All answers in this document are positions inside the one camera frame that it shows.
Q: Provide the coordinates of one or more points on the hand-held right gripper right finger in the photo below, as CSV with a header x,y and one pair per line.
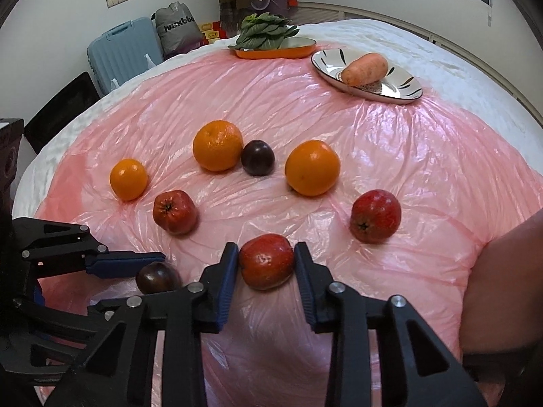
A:
x,y
306,292

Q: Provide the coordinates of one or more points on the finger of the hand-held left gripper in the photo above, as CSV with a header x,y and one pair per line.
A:
x,y
123,263
63,326

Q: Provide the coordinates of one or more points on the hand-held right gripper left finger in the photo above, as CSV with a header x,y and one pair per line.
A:
x,y
227,292

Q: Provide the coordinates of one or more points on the dark purple plum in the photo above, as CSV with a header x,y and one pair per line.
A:
x,y
257,157
158,277

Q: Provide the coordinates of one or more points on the red apple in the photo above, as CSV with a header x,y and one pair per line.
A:
x,y
175,212
375,216
266,261

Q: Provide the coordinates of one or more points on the small orange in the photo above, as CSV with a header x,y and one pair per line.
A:
x,y
128,179

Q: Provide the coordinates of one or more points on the large rough-skinned orange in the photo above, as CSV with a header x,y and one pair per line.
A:
x,y
217,145

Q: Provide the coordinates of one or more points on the smooth orange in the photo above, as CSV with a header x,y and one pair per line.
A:
x,y
312,168

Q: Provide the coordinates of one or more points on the black chair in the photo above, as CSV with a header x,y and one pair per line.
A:
x,y
63,110

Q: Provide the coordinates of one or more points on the pink plastic sheet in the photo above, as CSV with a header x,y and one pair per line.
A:
x,y
275,106

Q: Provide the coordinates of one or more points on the person's bare leg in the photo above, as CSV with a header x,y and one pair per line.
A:
x,y
505,284

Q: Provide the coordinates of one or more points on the white plastic bag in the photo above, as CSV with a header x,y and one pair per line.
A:
x,y
150,61

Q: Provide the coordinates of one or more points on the light blue suitcase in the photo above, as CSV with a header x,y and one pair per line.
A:
x,y
123,53

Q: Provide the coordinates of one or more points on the striped white plate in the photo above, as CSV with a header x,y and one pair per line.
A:
x,y
382,89

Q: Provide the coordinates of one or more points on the carrot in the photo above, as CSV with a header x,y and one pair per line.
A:
x,y
365,69

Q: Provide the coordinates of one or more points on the grey printed bag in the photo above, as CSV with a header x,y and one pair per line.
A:
x,y
176,25

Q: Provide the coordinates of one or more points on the orange oval dish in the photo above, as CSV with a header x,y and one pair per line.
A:
x,y
292,48

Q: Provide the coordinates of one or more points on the yellow and red boxes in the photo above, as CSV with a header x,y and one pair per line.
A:
x,y
211,32

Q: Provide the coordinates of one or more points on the green bok choy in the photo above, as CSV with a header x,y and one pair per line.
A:
x,y
263,32

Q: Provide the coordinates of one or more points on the white bedding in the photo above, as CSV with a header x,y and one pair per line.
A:
x,y
382,34

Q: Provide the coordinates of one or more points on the purple bin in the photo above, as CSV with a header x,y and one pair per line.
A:
x,y
273,5

